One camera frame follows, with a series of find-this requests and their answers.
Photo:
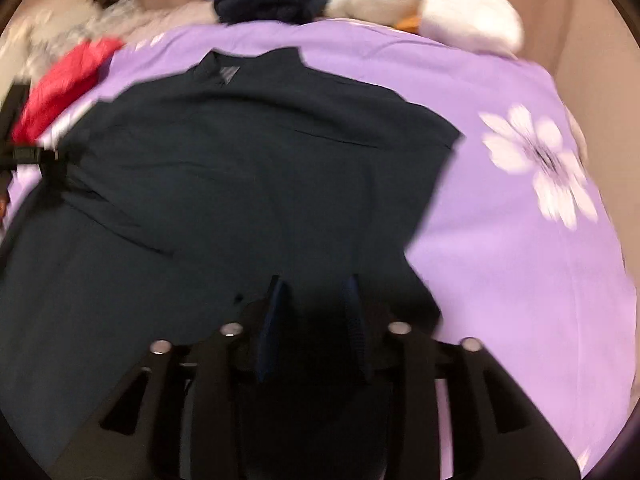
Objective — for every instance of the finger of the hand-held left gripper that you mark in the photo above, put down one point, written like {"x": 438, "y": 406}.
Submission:
{"x": 32, "y": 156}

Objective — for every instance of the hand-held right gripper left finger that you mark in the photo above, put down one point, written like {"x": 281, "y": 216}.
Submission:
{"x": 272, "y": 330}

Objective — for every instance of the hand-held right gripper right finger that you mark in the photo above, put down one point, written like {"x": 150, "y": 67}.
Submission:
{"x": 354, "y": 325}

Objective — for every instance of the dark teal shirt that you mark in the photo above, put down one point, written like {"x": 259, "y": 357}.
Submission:
{"x": 225, "y": 160}

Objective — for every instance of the red cloth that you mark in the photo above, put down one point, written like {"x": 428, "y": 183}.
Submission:
{"x": 60, "y": 87}

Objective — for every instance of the grey patterned blanket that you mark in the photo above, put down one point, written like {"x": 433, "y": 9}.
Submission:
{"x": 80, "y": 30}

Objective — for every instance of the purple floral bed sheet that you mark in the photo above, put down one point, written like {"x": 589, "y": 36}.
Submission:
{"x": 510, "y": 260}

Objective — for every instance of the white plush goose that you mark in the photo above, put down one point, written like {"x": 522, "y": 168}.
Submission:
{"x": 440, "y": 0}

